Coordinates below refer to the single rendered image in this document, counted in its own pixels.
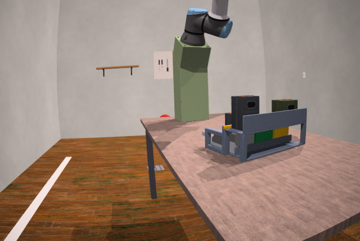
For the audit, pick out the yellow open bin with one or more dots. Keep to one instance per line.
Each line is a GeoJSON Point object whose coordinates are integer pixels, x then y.
{"type": "Point", "coordinates": [280, 132]}

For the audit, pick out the green open bin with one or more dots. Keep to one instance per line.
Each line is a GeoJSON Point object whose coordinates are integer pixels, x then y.
{"type": "Point", "coordinates": [262, 136]}

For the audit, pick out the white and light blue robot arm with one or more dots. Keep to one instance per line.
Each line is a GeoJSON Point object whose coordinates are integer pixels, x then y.
{"type": "Point", "coordinates": [199, 21]}

